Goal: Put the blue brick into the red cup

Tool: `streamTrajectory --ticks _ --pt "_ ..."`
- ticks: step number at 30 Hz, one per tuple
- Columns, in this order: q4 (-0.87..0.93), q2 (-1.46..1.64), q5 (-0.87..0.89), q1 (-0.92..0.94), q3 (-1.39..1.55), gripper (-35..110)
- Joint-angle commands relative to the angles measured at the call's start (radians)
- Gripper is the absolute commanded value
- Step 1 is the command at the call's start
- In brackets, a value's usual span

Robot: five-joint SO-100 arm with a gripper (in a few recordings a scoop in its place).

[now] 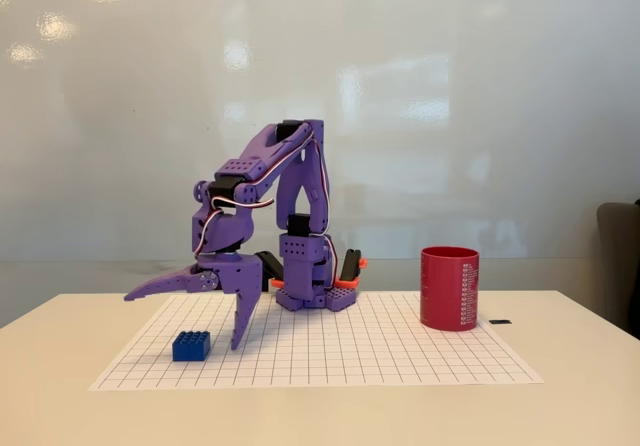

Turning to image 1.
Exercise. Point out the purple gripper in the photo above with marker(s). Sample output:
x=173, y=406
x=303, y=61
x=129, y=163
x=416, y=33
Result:
x=239, y=272

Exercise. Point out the blue toy brick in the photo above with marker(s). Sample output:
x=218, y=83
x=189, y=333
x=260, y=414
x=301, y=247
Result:
x=191, y=348

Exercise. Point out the purple robot arm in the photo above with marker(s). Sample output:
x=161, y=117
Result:
x=300, y=186

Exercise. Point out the red cup with white print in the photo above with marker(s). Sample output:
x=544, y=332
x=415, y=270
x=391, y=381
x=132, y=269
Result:
x=447, y=291

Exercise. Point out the black table clamp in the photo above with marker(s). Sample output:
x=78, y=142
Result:
x=270, y=263

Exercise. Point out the black clamp with orange knob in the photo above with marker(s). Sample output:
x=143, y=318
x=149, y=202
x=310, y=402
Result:
x=352, y=266

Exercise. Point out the white grid paper sheet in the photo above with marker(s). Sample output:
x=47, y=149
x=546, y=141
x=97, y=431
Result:
x=350, y=356

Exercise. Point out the small black flat piece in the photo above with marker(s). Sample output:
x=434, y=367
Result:
x=500, y=321

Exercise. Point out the dark grey chair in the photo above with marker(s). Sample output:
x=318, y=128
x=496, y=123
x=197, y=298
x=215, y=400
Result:
x=620, y=266

